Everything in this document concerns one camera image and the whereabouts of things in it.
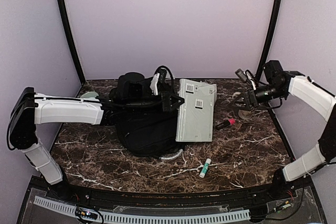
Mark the black frame post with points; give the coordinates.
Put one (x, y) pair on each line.
(269, 38)
(70, 40)

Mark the grey shrink-wrapped notebook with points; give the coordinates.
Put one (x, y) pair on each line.
(195, 117)

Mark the cream patterned mug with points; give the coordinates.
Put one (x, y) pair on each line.
(244, 115)

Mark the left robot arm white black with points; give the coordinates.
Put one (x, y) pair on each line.
(34, 108)

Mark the right black frame post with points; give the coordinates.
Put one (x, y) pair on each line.
(269, 38)

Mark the black student backpack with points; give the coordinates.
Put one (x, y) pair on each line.
(143, 128)

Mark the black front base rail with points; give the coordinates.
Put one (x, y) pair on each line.
(254, 197)

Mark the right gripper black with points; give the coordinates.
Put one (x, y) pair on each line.
(250, 98)

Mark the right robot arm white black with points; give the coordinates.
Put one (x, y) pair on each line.
(280, 85)

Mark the white slotted cable duct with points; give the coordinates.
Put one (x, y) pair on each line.
(89, 215)

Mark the pale green ceramic bowl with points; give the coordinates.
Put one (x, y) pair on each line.
(90, 94)

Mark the left black frame post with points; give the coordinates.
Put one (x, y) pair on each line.
(70, 40)

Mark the green white glue stick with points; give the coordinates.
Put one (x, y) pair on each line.
(205, 168)

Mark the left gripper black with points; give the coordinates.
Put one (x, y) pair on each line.
(165, 98)

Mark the white tissue paper bag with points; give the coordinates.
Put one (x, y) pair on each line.
(209, 82)

